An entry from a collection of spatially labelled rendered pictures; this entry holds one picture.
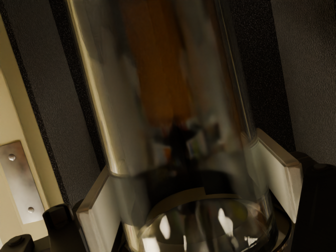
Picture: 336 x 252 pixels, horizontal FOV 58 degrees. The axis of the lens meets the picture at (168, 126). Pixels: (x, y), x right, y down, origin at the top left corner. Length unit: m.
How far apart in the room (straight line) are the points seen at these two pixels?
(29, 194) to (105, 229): 0.13
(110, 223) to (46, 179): 0.14
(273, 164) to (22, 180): 0.20
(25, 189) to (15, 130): 0.05
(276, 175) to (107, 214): 0.09
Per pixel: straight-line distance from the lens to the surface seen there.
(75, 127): 0.36
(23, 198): 0.29
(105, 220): 0.17
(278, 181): 0.16
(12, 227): 0.87
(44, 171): 0.30
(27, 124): 0.30
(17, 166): 0.28
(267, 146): 0.17
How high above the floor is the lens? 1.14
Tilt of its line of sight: 11 degrees up
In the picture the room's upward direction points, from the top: 166 degrees clockwise
